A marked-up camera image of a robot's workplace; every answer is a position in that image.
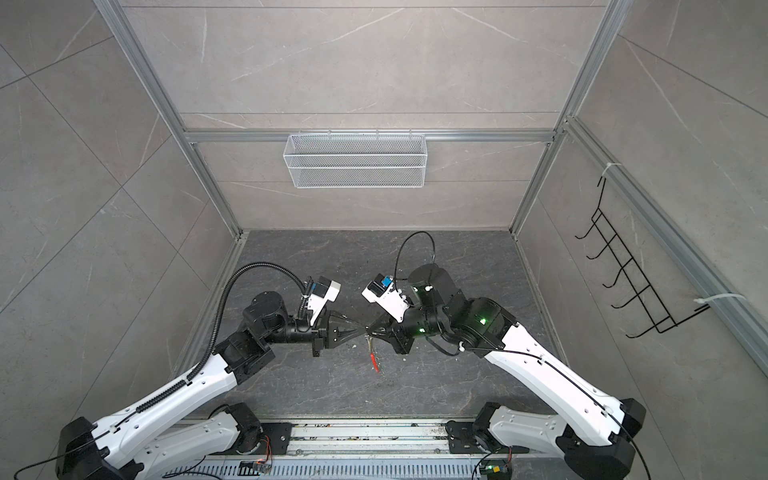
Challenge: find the right black camera cable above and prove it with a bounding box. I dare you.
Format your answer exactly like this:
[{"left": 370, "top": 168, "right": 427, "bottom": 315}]
[{"left": 392, "top": 230, "right": 437, "bottom": 283}]

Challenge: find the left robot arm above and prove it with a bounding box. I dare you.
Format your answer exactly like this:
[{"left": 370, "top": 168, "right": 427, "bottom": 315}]
[{"left": 55, "top": 291, "right": 362, "bottom": 479}]

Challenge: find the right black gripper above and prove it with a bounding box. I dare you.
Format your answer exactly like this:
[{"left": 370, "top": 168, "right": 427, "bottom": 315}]
[{"left": 365, "top": 295, "right": 451, "bottom": 354}]

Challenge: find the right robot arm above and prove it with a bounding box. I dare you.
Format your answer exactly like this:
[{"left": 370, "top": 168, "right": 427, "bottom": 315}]
[{"left": 362, "top": 264, "right": 646, "bottom": 479}]

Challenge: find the black wire hook rack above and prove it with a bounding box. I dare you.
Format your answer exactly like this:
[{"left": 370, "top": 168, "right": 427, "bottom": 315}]
[{"left": 574, "top": 177, "right": 711, "bottom": 340}]

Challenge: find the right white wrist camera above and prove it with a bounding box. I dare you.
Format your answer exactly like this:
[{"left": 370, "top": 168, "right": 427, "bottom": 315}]
[{"left": 362, "top": 274, "right": 411, "bottom": 323}]

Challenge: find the white wire mesh basket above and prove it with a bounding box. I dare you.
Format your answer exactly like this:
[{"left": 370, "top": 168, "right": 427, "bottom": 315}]
[{"left": 283, "top": 133, "right": 428, "bottom": 189}]

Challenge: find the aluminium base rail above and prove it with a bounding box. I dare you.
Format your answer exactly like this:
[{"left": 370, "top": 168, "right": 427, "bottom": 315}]
[{"left": 149, "top": 418, "right": 601, "bottom": 480}]

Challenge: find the left black corrugated cable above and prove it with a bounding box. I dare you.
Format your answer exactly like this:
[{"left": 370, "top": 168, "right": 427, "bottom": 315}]
[{"left": 134, "top": 261, "right": 307, "bottom": 415}]

